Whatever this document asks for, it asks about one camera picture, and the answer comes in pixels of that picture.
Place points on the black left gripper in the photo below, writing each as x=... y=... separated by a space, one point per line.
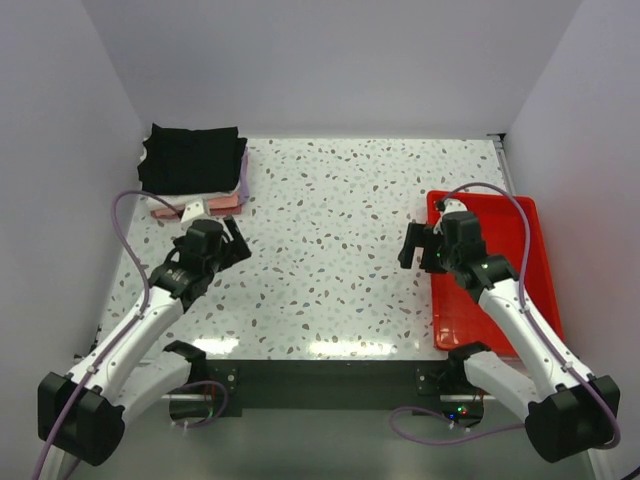
x=235 y=250

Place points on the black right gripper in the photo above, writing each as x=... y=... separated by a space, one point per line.
x=416 y=237

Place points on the black t shirt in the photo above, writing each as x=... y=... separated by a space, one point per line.
x=182 y=161

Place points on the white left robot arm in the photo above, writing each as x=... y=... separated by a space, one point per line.
x=83 y=412

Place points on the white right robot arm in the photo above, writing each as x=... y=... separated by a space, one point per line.
x=565 y=408

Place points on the purple folded t shirt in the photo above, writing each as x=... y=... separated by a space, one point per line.
x=244 y=193

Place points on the white folded t shirt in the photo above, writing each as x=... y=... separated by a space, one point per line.
x=178 y=201

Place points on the red plastic bin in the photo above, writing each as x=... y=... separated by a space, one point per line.
x=457 y=320

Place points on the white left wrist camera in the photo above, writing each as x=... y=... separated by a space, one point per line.
x=195 y=210

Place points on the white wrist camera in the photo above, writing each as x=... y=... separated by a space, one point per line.
x=448 y=206
x=195 y=210

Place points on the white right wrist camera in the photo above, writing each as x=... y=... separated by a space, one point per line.
x=448 y=206

